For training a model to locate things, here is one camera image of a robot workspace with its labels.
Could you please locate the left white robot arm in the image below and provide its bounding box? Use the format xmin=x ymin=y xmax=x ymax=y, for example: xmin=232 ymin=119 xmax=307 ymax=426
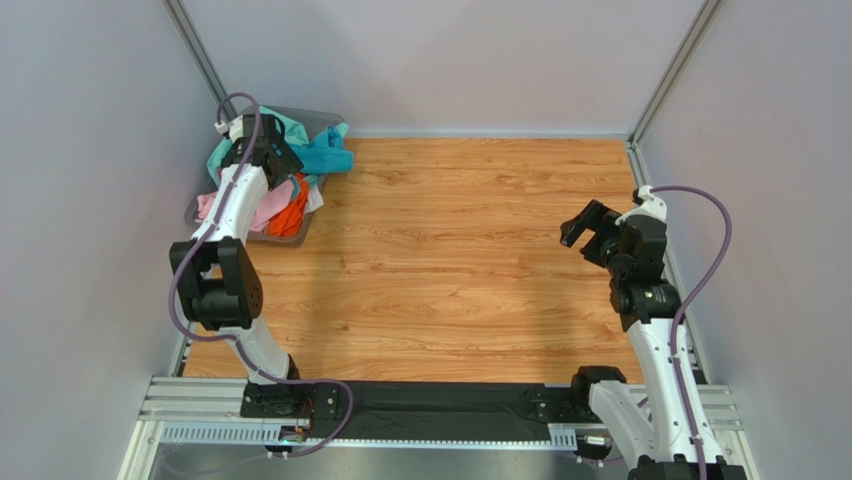
xmin=167 ymin=113 xmax=302 ymax=386

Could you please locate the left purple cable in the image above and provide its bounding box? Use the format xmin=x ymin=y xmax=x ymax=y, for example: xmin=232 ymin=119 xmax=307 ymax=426
xmin=167 ymin=91 xmax=355 ymax=459

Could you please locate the teal blue t shirt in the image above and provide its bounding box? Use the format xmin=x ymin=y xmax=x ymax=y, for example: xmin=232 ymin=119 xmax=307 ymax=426
xmin=206 ymin=121 xmax=354 ymax=185

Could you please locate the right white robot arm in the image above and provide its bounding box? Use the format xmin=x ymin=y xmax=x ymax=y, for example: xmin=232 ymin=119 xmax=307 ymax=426
xmin=560 ymin=198 xmax=747 ymax=479

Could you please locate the orange t shirt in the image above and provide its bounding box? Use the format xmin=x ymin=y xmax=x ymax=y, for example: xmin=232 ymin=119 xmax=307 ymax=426
xmin=266 ymin=173 xmax=311 ymax=238

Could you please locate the aluminium frame rail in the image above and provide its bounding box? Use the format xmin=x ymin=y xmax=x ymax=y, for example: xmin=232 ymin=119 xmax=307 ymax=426
xmin=120 ymin=377 xmax=758 ymax=479

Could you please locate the white t shirt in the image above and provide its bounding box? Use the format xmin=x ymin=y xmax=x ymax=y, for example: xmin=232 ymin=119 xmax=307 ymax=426
xmin=303 ymin=185 xmax=324 ymax=215

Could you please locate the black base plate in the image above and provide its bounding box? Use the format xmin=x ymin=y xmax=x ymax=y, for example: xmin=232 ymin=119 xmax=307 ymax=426
xmin=240 ymin=381 xmax=598 ymax=442

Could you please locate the pink t shirt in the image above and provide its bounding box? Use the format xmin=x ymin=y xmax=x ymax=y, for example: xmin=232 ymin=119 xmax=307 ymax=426
xmin=193 ymin=176 xmax=301 ymax=233

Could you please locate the mint green t shirt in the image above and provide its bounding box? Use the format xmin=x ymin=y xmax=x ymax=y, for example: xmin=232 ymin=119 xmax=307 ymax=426
xmin=260 ymin=106 xmax=310 ymax=147

